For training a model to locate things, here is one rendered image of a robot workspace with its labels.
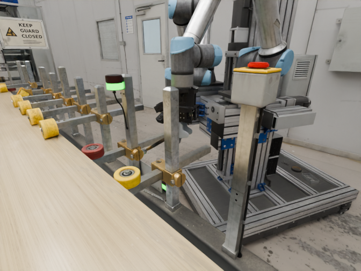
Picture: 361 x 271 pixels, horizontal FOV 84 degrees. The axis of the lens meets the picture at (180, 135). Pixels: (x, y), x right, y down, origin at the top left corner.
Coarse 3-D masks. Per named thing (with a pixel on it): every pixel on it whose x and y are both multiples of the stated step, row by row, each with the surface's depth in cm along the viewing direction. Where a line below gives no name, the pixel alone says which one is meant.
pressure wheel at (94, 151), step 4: (92, 144) 81; (96, 144) 81; (100, 144) 81; (84, 148) 77; (88, 148) 78; (92, 148) 77; (96, 148) 78; (100, 148) 77; (84, 152) 75; (88, 152) 75; (92, 152) 75; (96, 152) 76; (100, 152) 77; (88, 156) 75; (92, 156) 75; (96, 156) 76; (100, 156) 78
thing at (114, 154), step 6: (162, 132) 105; (150, 138) 98; (156, 138) 99; (162, 138) 102; (138, 144) 92; (144, 144) 94; (150, 144) 97; (114, 150) 86; (120, 150) 86; (102, 156) 81; (108, 156) 83; (114, 156) 85; (96, 162) 79; (102, 162) 81
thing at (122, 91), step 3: (108, 75) 71; (111, 75) 71; (114, 75) 71; (117, 75) 71; (120, 75) 72; (111, 90) 72; (114, 90) 72; (120, 90) 77; (123, 90) 76; (114, 93) 74; (120, 93) 77; (123, 93) 76; (114, 96) 75; (117, 99) 76; (120, 105) 77; (123, 108) 78; (123, 111) 78; (126, 123) 81; (126, 126) 81
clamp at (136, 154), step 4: (120, 144) 89; (124, 144) 89; (128, 148) 85; (136, 148) 85; (140, 148) 87; (128, 152) 86; (132, 152) 84; (136, 152) 84; (140, 152) 85; (128, 156) 87; (132, 156) 84; (136, 156) 84; (140, 156) 86; (132, 160) 86; (136, 160) 85
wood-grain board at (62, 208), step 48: (0, 96) 169; (0, 144) 82; (48, 144) 82; (0, 192) 54; (48, 192) 54; (96, 192) 54; (0, 240) 40; (48, 240) 40; (96, 240) 40; (144, 240) 40
